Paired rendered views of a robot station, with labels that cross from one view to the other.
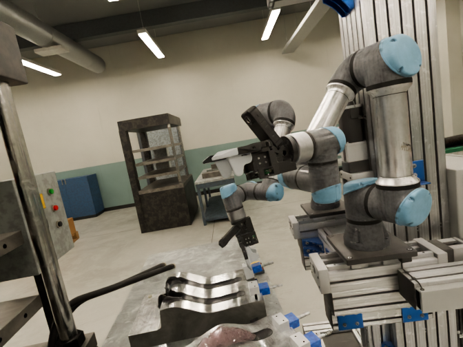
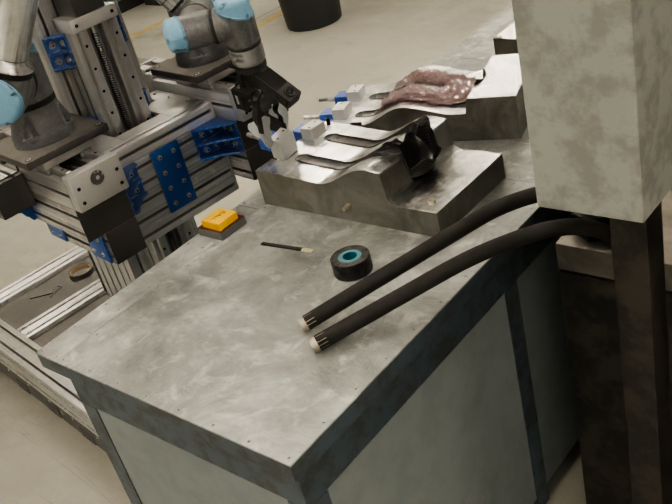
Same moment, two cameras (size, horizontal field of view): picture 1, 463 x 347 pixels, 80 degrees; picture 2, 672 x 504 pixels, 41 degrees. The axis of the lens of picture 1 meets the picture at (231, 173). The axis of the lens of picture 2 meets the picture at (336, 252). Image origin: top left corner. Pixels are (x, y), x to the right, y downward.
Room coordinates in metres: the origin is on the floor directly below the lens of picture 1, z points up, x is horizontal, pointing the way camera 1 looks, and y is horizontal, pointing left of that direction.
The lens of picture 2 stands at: (2.32, 1.51, 1.74)
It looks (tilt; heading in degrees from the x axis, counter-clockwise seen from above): 30 degrees down; 230
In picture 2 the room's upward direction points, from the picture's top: 15 degrees counter-clockwise
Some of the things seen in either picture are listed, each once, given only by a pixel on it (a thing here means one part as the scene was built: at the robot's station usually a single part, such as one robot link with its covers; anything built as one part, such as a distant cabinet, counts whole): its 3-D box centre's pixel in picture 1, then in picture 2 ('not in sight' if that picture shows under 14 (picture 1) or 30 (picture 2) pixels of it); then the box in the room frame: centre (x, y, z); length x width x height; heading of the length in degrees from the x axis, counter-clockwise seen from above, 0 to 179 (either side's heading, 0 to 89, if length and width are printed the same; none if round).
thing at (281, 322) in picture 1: (293, 319); (326, 116); (0.84, -0.12, 0.86); 0.13 x 0.05 x 0.05; 110
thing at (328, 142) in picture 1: (320, 144); not in sight; (0.71, -0.24, 1.43); 0.11 x 0.08 x 0.09; 112
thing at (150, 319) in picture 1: (198, 298); (374, 165); (1.04, 0.22, 0.87); 0.50 x 0.26 x 0.14; 93
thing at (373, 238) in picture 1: (364, 228); (199, 38); (0.93, -0.43, 1.09); 0.15 x 0.15 x 0.10
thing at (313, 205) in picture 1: (324, 197); (37, 116); (1.43, -0.47, 1.09); 0.15 x 0.15 x 0.10
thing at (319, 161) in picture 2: (200, 288); (367, 142); (1.03, 0.20, 0.92); 0.35 x 0.16 x 0.09; 93
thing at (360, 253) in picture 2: not in sight; (351, 263); (1.32, 0.38, 0.82); 0.08 x 0.08 x 0.04
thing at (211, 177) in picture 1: (219, 187); not in sight; (5.66, 0.30, 0.46); 1.90 x 0.70 x 0.92; 0
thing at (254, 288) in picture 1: (266, 288); (300, 132); (1.00, -0.06, 0.89); 0.13 x 0.05 x 0.05; 93
